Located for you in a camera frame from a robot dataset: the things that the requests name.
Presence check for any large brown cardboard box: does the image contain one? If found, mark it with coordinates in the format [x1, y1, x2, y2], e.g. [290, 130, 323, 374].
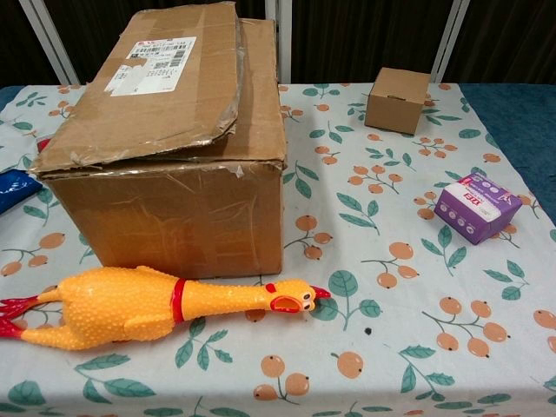
[28, 0, 288, 280]

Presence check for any small closed cardboard box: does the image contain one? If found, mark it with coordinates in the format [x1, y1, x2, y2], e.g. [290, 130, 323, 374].
[363, 67, 432, 136]

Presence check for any floral print tablecloth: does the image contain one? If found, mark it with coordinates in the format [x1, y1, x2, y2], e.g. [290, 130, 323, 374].
[0, 82, 556, 417]

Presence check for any black pleated curtain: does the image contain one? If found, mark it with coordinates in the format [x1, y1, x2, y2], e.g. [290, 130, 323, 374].
[0, 0, 556, 87]

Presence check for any yellow rubber chicken toy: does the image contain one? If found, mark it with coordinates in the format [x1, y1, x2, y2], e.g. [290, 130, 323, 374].
[0, 265, 332, 352]

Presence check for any purple and white carton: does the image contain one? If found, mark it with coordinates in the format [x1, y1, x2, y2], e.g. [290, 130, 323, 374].
[433, 171, 524, 246]

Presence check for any blue pouch with white print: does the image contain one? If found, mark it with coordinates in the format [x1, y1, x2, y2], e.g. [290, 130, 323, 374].
[0, 169, 43, 216]

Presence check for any white upright frame post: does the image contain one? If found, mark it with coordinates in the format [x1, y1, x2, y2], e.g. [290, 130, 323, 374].
[264, 0, 293, 84]

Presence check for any white slanted frame post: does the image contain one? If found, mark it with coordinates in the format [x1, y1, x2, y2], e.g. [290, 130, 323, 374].
[432, 0, 473, 84]
[17, 0, 82, 86]

